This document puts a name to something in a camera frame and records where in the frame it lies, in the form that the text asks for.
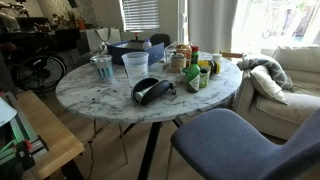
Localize clear plastic container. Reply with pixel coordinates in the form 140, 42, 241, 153
162, 40, 198, 66

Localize white bottle blue cap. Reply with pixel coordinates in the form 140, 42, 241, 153
142, 38, 153, 50

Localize round marble table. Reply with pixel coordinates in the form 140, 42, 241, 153
55, 51, 244, 180

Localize white window blinds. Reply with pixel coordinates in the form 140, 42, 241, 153
118, 0, 161, 33

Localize grey patterned blanket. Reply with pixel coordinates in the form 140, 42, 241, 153
236, 56, 295, 91

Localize dark chair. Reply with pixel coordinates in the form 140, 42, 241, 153
149, 33, 172, 49

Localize beige sofa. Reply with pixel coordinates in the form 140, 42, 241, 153
233, 45, 320, 141

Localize green bottle red cap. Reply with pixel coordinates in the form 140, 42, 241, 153
181, 45, 202, 94

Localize black power cable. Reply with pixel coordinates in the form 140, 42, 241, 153
85, 119, 111, 180

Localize small white bottle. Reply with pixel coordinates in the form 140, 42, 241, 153
211, 52, 223, 65

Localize black sideboard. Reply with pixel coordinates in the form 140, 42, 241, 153
0, 27, 81, 56

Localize beige pillow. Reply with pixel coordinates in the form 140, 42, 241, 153
249, 64, 289, 106

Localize wooden bench table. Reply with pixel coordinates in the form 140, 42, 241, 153
14, 90, 86, 180

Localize green lid jar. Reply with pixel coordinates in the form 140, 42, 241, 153
199, 67, 211, 89

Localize brown jar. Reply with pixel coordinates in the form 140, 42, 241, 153
170, 52, 188, 70

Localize white tube green cap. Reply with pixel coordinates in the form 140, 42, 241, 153
134, 85, 155, 102

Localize wooden bar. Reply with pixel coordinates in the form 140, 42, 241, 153
219, 50, 245, 60

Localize yellow jar black lid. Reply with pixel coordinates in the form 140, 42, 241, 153
198, 59, 222, 76

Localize black bicycle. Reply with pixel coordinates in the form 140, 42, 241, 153
0, 0, 68, 94

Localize large clear plastic cup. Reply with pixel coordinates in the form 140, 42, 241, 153
121, 51, 150, 88

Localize white tote bag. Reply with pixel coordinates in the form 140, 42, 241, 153
85, 26, 122, 53

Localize grey curtain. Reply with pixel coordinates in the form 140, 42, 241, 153
187, 0, 240, 54

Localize white paper sheet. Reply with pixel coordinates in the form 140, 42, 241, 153
0, 96, 18, 128

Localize black green robot mount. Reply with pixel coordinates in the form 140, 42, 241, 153
0, 91, 50, 180

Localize orange jar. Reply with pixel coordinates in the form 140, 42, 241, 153
76, 16, 87, 31

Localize orange food container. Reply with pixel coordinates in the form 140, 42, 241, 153
175, 43, 193, 61

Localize blue fabric chair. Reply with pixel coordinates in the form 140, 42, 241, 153
165, 107, 320, 180

